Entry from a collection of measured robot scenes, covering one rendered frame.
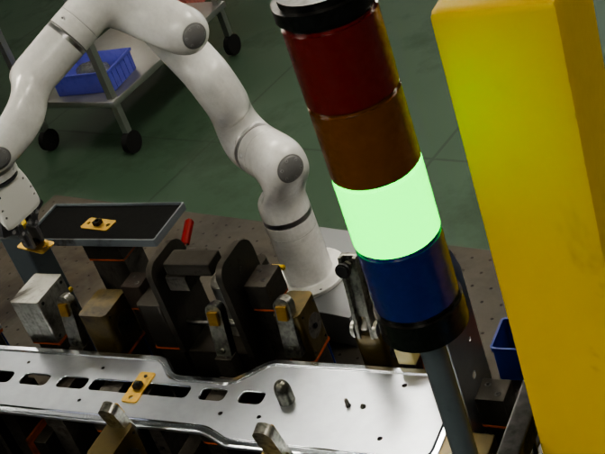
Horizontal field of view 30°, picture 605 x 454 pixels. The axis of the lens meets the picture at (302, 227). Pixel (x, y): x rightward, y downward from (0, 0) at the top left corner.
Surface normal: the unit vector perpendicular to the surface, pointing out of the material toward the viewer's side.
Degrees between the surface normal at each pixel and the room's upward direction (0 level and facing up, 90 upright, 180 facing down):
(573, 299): 90
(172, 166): 0
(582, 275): 90
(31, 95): 73
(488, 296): 0
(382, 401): 0
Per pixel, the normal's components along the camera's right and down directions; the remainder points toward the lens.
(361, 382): -0.29, -0.80
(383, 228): -0.11, 0.58
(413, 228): 0.43, 0.38
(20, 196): 0.82, 0.15
